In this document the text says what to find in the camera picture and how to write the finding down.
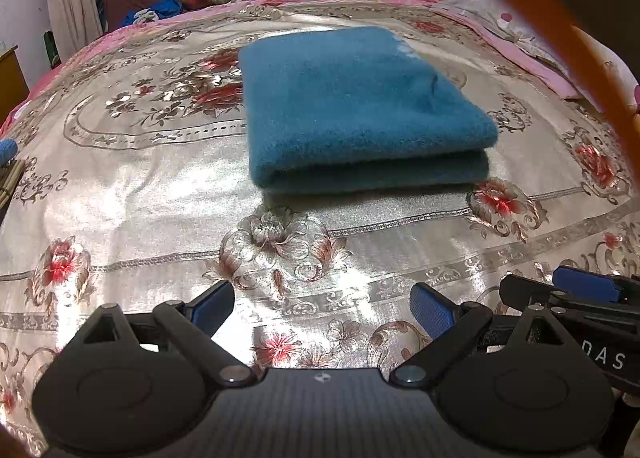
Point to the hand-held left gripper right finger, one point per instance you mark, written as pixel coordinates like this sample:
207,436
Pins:
430,310

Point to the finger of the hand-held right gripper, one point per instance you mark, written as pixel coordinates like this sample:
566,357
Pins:
525,293
585,283

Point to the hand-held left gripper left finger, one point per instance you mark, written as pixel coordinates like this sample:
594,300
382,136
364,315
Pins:
217,305

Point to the teal knit sweater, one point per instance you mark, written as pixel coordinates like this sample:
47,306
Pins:
350,108

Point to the floral satin bedspread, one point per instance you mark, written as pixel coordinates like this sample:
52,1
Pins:
150,188

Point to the olive checked garment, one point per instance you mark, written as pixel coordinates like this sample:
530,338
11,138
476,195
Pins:
10,183

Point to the blue ribbed knit garment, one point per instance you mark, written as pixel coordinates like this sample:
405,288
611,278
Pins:
7,149

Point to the pink polka dot pillow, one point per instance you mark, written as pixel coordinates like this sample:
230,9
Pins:
520,23

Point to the blue crumpled cloth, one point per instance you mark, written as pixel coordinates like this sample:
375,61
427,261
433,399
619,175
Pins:
160,9

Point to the wooden nightstand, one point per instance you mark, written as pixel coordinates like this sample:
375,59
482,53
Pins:
12,83

